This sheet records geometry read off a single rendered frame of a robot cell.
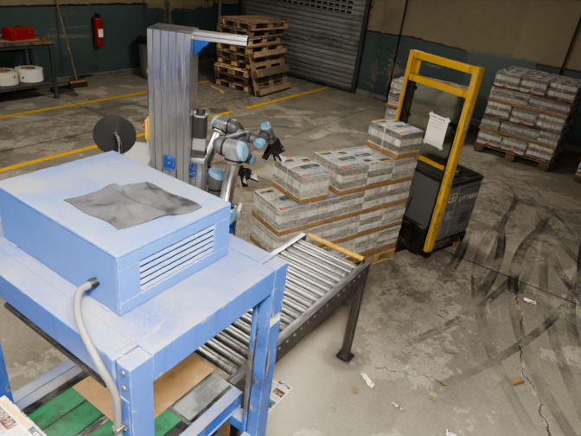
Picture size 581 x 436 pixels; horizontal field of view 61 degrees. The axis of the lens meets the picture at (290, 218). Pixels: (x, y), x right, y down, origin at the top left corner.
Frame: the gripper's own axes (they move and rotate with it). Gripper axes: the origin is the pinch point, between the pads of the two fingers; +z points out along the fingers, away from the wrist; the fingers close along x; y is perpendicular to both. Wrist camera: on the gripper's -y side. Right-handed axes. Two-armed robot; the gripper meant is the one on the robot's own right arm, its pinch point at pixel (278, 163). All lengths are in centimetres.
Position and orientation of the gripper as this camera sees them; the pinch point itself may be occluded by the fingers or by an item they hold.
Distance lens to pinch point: 365.4
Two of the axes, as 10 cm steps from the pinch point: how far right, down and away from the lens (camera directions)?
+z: 3.1, 6.6, 6.9
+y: 7.5, -6.1, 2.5
